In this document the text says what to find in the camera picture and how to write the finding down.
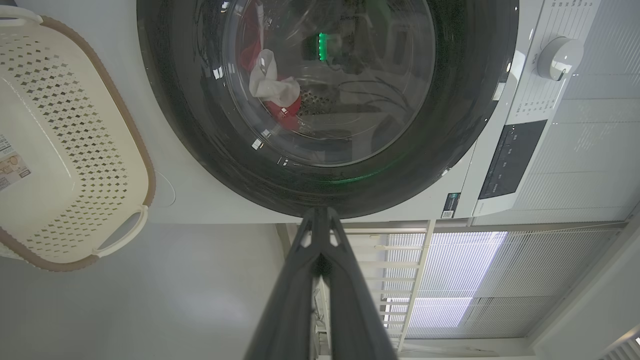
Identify red and white garment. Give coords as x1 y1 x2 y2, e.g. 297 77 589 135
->
240 5 303 126

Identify white round control knob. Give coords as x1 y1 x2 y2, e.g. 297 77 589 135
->
537 36 585 82

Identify white metal railing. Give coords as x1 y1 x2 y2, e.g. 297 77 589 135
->
285 220 436 351

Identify black round washer door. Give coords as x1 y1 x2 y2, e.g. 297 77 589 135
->
136 0 520 219

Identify cream perforated laundry basket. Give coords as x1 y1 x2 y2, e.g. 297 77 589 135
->
0 5 157 273

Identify white front-load washing machine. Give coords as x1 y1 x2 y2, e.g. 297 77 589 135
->
15 0 603 226

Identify black appliance display panel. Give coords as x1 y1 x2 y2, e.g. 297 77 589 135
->
478 119 548 201

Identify black QR code sticker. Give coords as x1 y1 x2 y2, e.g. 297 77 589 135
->
441 192 461 219

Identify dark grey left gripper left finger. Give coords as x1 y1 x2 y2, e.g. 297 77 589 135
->
244 208 321 360

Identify white window blinds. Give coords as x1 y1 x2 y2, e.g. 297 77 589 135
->
385 230 621 341

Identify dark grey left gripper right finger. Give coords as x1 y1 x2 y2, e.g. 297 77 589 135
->
321 208 399 360

